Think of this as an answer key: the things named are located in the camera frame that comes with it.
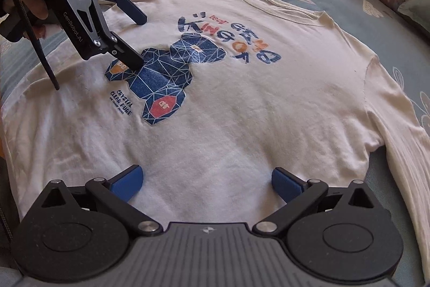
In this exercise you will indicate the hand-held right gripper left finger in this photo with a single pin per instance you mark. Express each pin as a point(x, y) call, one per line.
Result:
point(127, 182)

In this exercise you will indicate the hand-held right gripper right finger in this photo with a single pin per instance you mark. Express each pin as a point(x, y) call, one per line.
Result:
point(285, 184)

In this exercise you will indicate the white printed long-sleeve shirt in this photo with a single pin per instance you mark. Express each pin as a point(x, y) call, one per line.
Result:
point(235, 105)

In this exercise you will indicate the person's left hand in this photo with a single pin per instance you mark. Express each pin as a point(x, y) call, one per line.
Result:
point(35, 6)

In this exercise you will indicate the green printed pillow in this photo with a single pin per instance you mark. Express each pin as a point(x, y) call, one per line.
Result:
point(416, 8)

